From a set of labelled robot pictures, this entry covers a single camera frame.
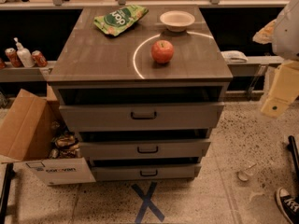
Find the grey bottom drawer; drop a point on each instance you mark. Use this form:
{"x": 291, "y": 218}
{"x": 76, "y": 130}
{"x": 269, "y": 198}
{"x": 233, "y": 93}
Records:
{"x": 145, "y": 172}

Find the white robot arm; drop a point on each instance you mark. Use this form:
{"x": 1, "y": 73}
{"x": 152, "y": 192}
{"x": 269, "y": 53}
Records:
{"x": 283, "y": 34}

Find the grey drawer cabinet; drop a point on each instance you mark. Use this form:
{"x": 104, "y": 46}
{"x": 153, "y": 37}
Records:
{"x": 97, "y": 69}

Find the black pole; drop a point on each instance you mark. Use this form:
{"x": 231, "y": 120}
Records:
{"x": 292, "y": 147}

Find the grey drawer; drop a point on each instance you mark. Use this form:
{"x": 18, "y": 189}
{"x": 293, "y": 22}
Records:
{"x": 145, "y": 172}
{"x": 152, "y": 149}
{"x": 141, "y": 117}

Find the red soda can right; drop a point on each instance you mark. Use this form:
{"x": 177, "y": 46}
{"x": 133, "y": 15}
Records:
{"x": 39, "y": 58}

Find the grey middle drawer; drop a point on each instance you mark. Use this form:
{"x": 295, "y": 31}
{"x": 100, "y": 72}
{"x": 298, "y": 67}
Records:
{"x": 152, "y": 149}

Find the grey top drawer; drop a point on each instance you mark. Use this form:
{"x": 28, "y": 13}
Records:
{"x": 141, "y": 117}

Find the black sneaker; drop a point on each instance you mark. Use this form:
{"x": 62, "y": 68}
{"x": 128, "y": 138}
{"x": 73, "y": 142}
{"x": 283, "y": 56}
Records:
{"x": 287, "y": 205}

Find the red soda can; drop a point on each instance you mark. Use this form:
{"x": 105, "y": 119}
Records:
{"x": 13, "y": 57}
{"x": 39, "y": 58}

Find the red soda can left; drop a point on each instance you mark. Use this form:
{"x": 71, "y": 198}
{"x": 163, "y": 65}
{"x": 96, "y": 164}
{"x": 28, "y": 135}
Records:
{"x": 13, "y": 57}

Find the cardboard box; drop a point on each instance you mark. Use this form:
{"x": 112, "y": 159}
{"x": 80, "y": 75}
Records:
{"x": 26, "y": 134}

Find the white folded cloth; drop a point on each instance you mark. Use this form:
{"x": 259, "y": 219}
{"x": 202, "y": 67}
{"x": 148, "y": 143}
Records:
{"x": 234, "y": 56}

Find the white paper bowl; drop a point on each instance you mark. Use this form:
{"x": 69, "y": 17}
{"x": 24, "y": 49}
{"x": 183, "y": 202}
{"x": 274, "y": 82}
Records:
{"x": 176, "y": 20}

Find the clear plastic cup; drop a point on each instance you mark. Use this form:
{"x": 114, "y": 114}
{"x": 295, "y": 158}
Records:
{"x": 246, "y": 171}

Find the red apple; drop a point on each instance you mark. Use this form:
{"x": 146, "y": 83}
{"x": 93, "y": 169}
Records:
{"x": 162, "y": 51}

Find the green chip bag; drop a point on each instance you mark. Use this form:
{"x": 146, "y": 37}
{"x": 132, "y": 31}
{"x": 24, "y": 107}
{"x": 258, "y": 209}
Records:
{"x": 118, "y": 21}

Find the black stand left edge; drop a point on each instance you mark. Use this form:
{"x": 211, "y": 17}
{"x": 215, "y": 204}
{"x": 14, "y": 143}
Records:
{"x": 9, "y": 173}

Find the white pump bottle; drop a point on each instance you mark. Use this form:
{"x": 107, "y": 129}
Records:
{"x": 24, "y": 54}

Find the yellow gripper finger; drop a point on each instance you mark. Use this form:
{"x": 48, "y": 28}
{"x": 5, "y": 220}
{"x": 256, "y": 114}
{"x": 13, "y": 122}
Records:
{"x": 283, "y": 91}
{"x": 265, "y": 35}

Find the snack packets in box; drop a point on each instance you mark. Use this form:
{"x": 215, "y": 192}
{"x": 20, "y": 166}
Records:
{"x": 64, "y": 146}

